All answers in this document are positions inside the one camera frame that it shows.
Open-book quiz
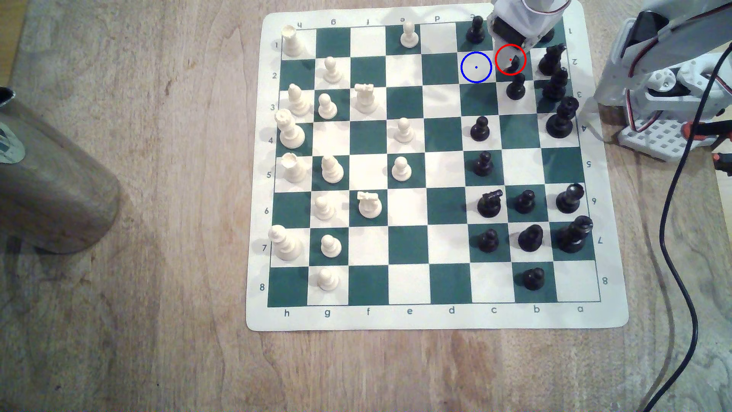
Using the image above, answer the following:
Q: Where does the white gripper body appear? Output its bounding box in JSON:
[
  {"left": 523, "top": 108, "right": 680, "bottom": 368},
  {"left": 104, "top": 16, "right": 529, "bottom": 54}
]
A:
[{"left": 487, "top": 0, "right": 573, "bottom": 52}]

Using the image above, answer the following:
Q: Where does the black knight chess piece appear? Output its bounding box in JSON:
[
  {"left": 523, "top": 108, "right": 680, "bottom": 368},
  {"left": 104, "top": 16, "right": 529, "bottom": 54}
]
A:
[
  {"left": 477, "top": 189, "right": 504, "bottom": 218},
  {"left": 538, "top": 45, "right": 567, "bottom": 77}
]

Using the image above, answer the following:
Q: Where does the black bishop chess piece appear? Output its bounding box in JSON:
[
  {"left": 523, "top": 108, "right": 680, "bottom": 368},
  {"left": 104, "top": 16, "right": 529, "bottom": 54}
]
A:
[
  {"left": 518, "top": 224, "right": 544, "bottom": 253},
  {"left": 556, "top": 183, "right": 584, "bottom": 215},
  {"left": 543, "top": 68, "right": 570, "bottom": 102}
]

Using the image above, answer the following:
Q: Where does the black queen chess piece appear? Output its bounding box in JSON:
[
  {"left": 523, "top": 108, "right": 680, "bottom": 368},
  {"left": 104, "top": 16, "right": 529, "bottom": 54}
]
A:
[{"left": 546, "top": 96, "right": 580, "bottom": 140}]

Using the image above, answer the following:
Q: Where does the green and white chess mat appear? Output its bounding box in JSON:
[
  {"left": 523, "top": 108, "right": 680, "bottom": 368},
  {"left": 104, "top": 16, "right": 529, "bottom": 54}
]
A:
[{"left": 246, "top": 0, "right": 630, "bottom": 332}]

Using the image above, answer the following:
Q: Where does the white knight chess piece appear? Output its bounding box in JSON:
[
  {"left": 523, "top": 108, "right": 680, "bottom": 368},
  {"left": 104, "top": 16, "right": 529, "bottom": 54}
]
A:
[
  {"left": 354, "top": 84, "right": 379, "bottom": 114},
  {"left": 357, "top": 191, "right": 383, "bottom": 219}
]

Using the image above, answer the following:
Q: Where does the black king chess piece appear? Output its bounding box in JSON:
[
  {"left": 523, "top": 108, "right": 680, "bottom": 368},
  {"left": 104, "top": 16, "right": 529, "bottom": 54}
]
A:
[{"left": 557, "top": 216, "right": 594, "bottom": 254}]

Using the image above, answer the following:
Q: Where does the white rook chess piece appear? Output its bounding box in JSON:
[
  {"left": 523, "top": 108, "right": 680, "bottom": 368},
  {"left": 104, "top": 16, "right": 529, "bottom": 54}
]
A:
[
  {"left": 282, "top": 24, "right": 304, "bottom": 57},
  {"left": 282, "top": 152, "right": 308, "bottom": 184}
]

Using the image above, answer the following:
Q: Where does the white bishop chess piece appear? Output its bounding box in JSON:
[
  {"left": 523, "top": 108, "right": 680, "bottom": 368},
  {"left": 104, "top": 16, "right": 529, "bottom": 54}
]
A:
[
  {"left": 321, "top": 155, "right": 345, "bottom": 184},
  {"left": 287, "top": 84, "right": 311, "bottom": 117}
]

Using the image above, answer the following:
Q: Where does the white queen chess piece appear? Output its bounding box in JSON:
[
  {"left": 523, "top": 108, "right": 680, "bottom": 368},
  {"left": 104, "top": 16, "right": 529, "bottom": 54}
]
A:
[{"left": 275, "top": 109, "right": 306, "bottom": 150}]

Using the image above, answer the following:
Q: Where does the white king chess piece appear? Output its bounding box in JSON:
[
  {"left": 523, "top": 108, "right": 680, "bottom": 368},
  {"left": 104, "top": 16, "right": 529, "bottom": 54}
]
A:
[{"left": 269, "top": 225, "right": 302, "bottom": 262}]

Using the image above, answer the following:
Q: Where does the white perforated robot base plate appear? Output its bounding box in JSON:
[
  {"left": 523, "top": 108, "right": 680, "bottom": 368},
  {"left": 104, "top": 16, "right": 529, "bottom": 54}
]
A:
[{"left": 618, "top": 114, "right": 711, "bottom": 164}]

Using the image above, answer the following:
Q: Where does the black cable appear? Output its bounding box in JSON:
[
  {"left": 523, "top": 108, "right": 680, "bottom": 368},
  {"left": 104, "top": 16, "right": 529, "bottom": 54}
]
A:
[{"left": 639, "top": 48, "right": 732, "bottom": 412}]

